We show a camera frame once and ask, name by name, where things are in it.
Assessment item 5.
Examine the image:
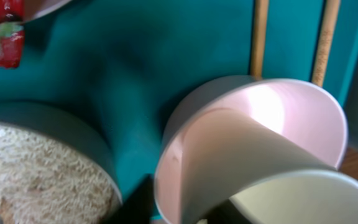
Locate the wooden chopstick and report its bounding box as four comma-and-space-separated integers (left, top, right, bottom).
250, 0, 269, 80
311, 0, 341, 87

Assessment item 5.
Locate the white round plate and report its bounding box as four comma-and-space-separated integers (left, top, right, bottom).
24, 0, 71, 22

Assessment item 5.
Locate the grey bowl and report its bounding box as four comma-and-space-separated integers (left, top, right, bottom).
0, 103, 122, 223

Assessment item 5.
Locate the wooden chopstick left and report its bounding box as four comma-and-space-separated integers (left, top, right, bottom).
250, 0, 269, 80

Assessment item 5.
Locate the rice pile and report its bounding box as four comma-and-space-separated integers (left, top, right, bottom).
0, 124, 121, 223

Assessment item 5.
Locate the pink bowl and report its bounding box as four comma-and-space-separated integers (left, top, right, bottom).
154, 75, 348, 223

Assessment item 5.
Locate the red snack wrapper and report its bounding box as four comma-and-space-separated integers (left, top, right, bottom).
0, 0, 24, 68

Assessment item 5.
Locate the white paper cup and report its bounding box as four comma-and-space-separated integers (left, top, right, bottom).
180, 110, 358, 224

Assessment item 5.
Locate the wooden chopstick right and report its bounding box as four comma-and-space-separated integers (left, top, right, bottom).
311, 0, 341, 87

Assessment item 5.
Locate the teal plastic tray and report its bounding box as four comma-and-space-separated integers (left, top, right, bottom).
0, 0, 358, 222

